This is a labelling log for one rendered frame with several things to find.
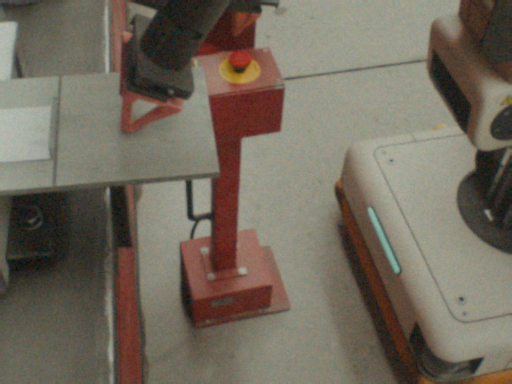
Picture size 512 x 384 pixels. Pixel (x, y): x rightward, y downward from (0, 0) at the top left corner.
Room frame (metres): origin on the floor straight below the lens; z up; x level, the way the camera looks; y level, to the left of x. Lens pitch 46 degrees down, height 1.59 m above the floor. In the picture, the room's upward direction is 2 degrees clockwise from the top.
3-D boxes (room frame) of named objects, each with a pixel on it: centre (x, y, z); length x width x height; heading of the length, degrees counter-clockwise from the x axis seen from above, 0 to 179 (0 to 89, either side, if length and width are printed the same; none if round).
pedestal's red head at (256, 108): (0.98, 0.01, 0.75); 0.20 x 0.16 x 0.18; 15
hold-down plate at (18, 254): (0.61, 0.25, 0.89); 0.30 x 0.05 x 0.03; 8
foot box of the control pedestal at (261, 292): (0.99, -0.02, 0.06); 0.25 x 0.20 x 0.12; 105
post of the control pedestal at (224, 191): (0.98, 0.01, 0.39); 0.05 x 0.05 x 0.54; 15
